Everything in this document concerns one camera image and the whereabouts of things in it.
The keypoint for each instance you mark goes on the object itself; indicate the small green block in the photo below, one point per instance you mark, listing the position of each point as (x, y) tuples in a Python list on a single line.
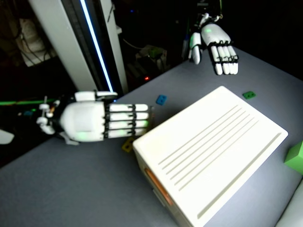
[(249, 95)]

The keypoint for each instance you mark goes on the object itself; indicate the small blue block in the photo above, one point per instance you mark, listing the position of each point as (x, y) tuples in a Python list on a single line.
[(161, 99)]

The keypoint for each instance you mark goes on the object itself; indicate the large green cube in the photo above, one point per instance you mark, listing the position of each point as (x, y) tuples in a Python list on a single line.
[(296, 158)]

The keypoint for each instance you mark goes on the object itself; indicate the white cloth bundle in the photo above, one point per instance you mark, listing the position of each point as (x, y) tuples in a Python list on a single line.
[(30, 45)]

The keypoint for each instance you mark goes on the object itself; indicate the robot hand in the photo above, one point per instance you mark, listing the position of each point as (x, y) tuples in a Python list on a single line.
[(213, 35), (82, 120)]

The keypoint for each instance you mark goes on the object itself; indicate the white toy cabinet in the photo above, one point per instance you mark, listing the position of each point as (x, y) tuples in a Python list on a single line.
[(208, 146)]

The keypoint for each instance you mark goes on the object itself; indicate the grey table cloth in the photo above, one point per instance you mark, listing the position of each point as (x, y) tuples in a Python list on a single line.
[(71, 184)]

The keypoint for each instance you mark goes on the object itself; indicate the small yellow block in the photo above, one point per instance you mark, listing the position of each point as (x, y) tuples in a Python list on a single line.
[(126, 146)]

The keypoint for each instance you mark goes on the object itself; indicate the white column with blue light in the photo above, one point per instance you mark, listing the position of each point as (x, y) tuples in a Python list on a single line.
[(71, 47)]

